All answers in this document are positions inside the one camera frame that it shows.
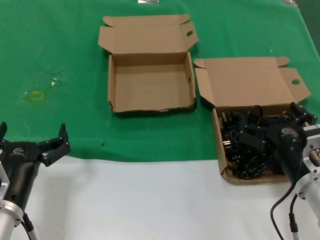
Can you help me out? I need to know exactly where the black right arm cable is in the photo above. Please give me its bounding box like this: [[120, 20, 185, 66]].
[[271, 182, 301, 240]]

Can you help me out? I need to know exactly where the green table cloth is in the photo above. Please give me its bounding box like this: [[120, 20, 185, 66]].
[[0, 0, 320, 163]]

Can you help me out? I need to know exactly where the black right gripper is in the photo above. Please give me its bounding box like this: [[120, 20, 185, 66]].
[[239, 101, 318, 184]]

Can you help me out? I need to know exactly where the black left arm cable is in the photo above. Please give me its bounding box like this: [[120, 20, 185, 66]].
[[21, 216, 39, 240]]

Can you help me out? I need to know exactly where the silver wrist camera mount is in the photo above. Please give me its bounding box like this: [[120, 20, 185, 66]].
[[301, 124, 320, 175], [0, 159, 11, 201]]

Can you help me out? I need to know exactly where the cardboard box without cable pile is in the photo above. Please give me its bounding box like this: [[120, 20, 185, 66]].
[[97, 14, 200, 116]]

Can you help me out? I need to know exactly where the cardboard box with cable pile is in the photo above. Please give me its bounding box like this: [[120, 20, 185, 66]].
[[193, 56, 312, 185]]

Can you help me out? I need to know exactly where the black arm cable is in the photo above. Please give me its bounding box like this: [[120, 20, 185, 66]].
[[271, 182, 301, 240], [21, 216, 39, 240]]

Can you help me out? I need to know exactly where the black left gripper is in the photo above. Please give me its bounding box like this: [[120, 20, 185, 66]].
[[0, 121, 72, 209]]

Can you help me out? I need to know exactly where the pile of black power cables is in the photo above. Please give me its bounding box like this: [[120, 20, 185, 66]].
[[221, 104, 298, 180]]

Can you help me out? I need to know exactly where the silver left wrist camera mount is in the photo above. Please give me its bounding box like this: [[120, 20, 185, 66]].
[[0, 159, 11, 201]]

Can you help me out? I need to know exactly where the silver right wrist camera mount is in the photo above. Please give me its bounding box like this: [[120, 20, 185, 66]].
[[301, 124, 320, 175]]

